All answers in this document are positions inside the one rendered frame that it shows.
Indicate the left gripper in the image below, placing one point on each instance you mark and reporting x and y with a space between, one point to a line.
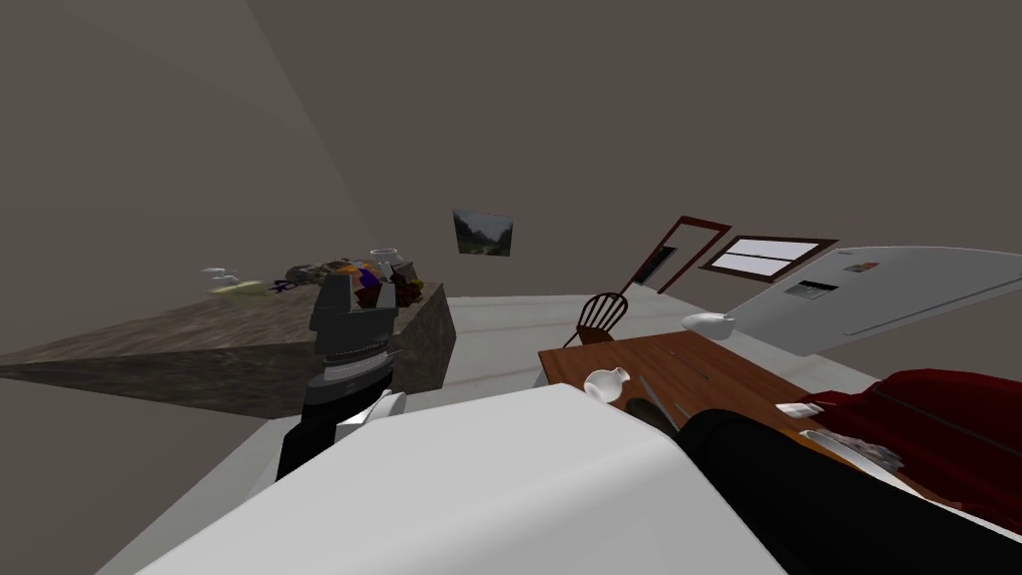
351 329

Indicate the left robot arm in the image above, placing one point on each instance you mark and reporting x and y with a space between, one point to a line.
335 399

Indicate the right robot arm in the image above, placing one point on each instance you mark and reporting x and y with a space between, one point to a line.
814 511

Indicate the clear glass bowl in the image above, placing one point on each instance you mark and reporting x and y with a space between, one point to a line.
386 256

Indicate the dark bread loaf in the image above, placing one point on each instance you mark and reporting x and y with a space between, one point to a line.
315 272

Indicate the yellow-green plate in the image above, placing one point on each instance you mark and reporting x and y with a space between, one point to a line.
239 290

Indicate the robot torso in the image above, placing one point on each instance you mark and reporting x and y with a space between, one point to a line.
479 495

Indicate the dark wooden chair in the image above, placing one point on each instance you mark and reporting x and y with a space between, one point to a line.
600 315

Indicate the white round vase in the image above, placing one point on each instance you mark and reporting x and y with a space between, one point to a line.
605 386

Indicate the dark open door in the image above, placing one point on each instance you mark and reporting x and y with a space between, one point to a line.
658 265

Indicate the silver knife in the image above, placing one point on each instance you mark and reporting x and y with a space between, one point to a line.
658 402

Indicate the brown wooden table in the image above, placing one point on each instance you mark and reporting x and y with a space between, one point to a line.
679 371

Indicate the white bowl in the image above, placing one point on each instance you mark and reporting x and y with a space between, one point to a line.
709 324

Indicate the small white cup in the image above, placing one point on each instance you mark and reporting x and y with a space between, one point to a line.
799 410

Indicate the white plate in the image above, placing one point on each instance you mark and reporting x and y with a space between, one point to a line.
846 454

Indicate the grey refrigerator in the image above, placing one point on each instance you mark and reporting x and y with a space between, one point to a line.
886 299

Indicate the dark red cloth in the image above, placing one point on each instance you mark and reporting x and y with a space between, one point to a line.
934 435

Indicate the landscape picture on wall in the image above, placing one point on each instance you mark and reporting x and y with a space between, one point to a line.
483 233

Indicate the window with dark red frame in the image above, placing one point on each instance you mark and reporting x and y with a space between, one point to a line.
766 258

